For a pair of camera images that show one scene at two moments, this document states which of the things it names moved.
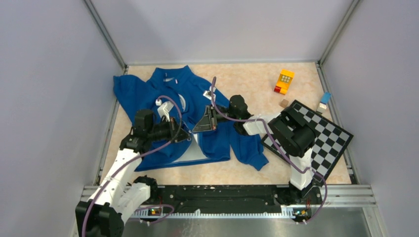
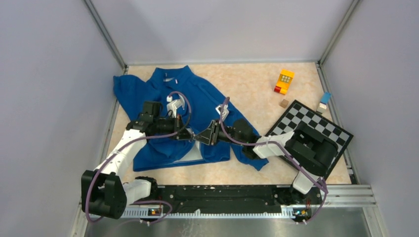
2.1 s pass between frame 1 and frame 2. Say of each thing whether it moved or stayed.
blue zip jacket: stayed
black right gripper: moved
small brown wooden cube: stayed
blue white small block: stayed
